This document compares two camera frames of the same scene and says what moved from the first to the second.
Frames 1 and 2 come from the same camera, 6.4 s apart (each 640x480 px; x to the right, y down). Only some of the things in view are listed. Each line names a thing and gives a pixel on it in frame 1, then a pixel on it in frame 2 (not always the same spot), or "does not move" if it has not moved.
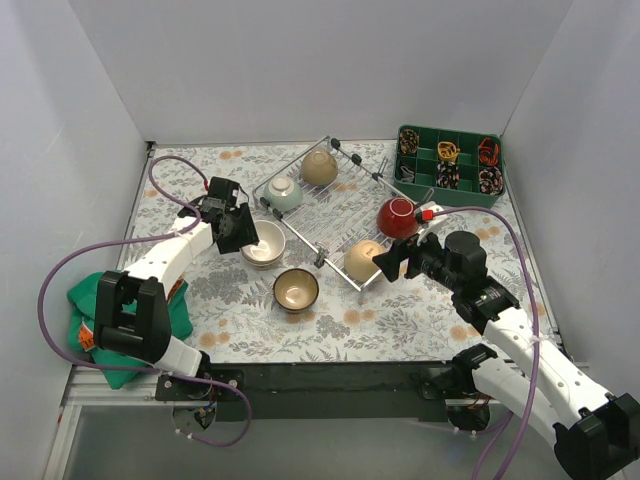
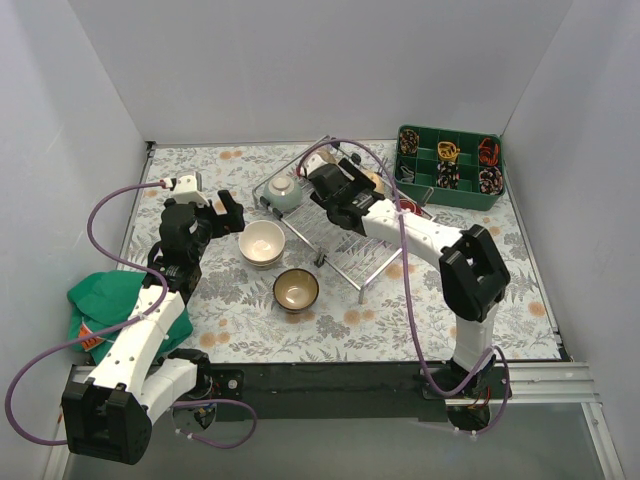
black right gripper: x=411 y=258 to x=348 y=176
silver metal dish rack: x=328 y=203 does not move
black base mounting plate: x=324 y=392 does not move
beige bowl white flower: x=271 y=242 does not move
